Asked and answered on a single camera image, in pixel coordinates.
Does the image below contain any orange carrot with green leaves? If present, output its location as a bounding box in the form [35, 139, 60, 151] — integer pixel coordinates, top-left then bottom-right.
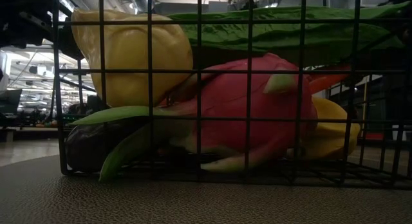
[305, 64, 352, 95]

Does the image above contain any green romaine lettuce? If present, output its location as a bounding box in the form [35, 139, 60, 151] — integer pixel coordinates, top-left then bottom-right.
[167, 1, 412, 68]

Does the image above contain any dark purple eggplant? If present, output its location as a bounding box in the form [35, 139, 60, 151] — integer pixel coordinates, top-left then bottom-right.
[65, 119, 152, 173]

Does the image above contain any grey round mat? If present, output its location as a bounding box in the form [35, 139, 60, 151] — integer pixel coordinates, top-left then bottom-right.
[0, 145, 412, 224]

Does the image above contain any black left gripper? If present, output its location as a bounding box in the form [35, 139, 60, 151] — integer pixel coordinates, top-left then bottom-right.
[0, 0, 85, 61]

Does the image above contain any pink dragon fruit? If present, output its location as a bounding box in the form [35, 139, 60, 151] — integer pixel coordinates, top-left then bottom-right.
[67, 52, 319, 182]

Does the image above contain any dark computer monitor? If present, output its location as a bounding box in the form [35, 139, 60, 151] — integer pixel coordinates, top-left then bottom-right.
[0, 88, 23, 115]

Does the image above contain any red orange box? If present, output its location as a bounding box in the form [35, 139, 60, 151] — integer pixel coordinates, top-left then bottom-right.
[365, 131, 386, 141]

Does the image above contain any black wire basket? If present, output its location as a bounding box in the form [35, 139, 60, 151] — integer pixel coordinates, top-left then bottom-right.
[51, 0, 412, 190]

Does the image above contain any yellow bell pepper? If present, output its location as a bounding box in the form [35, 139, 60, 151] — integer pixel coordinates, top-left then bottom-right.
[70, 8, 194, 108]

